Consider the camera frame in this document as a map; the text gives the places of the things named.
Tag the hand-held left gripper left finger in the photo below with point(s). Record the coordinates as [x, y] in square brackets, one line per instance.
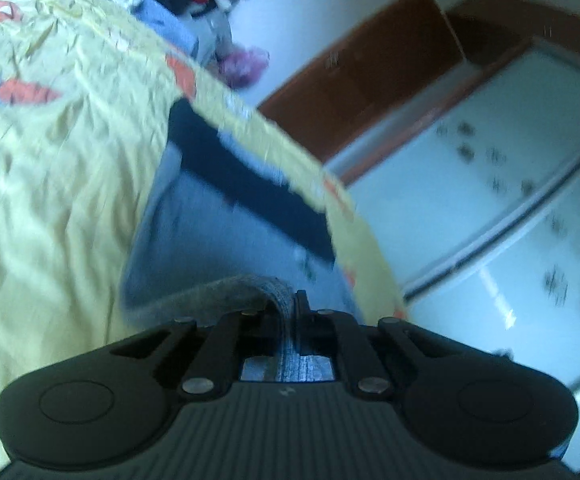
[229, 342]

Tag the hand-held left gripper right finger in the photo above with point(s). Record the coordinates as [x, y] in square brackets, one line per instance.
[342, 347]

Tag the grey sweater with navy sleeves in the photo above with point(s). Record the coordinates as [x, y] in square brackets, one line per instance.
[209, 240]

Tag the yellow carrot print bed sheet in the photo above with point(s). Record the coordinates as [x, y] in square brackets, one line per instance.
[54, 170]

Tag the pink plastic bag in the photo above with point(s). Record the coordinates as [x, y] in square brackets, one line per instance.
[245, 65]

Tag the brown wooden door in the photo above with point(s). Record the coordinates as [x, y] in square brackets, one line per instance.
[370, 70]

